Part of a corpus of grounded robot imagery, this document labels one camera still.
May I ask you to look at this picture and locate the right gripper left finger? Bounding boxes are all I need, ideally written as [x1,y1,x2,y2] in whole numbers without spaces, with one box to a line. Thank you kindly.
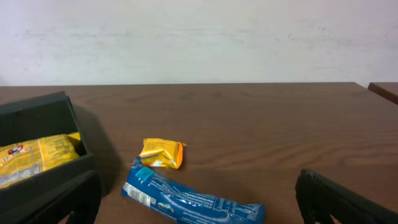
[1,170,101,223]

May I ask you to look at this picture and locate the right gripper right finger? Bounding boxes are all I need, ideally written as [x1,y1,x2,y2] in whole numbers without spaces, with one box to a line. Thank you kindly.
[295,169,397,224]

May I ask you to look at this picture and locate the large yellow Hacks candy bag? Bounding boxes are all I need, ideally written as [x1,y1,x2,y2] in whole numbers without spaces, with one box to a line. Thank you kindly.
[1,133,81,189]

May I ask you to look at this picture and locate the blue cookie wrapper bar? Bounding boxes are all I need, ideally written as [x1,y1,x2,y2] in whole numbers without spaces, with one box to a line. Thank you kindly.
[121,157,266,224]

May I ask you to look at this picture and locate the black open gift box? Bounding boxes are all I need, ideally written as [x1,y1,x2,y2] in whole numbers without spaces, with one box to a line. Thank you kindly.
[1,91,96,213]

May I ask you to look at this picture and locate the small yellow orange snack packet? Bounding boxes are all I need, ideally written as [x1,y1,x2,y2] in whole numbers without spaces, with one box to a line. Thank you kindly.
[139,138,187,169]

